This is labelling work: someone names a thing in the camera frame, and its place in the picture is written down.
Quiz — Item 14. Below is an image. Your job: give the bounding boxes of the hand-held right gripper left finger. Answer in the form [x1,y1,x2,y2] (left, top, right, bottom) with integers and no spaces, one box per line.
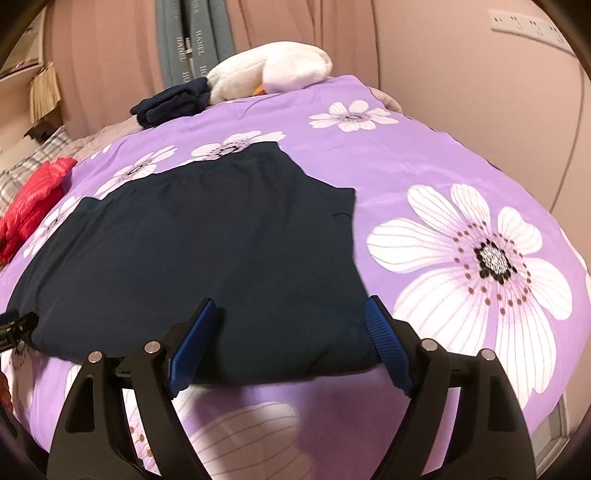
[46,297,219,480]

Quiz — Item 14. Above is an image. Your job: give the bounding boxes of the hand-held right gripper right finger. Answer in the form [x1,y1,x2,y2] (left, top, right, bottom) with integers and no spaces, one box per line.
[363,295,539,480]

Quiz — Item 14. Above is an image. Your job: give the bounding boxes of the mauve bed sheet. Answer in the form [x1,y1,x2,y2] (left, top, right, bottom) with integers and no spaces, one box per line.
[68,87,408,151]

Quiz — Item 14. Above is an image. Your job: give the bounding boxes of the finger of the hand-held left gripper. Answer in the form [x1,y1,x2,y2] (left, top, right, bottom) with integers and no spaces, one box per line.
[0,311,40,352]

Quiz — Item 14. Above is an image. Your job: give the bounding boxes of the grey printed curtain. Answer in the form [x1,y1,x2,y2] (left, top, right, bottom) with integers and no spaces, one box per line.
[156,0,236,87]

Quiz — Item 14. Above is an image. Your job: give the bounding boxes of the red down jacket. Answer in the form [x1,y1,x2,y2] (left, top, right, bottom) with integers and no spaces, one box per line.
[0,157,79,265]

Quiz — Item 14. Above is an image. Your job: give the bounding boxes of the plaid pillow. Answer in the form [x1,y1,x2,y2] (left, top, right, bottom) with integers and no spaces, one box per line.
[0,125,71,214]

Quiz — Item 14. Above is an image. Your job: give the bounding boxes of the purple floral blanket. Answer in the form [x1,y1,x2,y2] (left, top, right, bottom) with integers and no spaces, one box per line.
[0,74,591,480]

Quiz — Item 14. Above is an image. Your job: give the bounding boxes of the navy jacket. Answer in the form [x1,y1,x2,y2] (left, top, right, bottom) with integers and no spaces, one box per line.
[6,141,385,387]

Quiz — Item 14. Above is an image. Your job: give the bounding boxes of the beige wall shelf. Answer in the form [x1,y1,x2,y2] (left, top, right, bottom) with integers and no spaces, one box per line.
[0,58,48,86]

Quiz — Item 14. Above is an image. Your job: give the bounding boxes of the folded navy clothes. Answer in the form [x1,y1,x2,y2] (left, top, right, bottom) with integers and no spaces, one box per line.
[130,77,212,129]

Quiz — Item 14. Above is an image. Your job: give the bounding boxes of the white plush goose toy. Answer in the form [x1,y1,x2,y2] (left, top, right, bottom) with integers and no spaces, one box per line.
[206,41,334,103]

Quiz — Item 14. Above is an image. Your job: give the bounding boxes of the white wall socket strip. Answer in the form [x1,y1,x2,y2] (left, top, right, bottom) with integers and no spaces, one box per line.
[490,11,572,50]

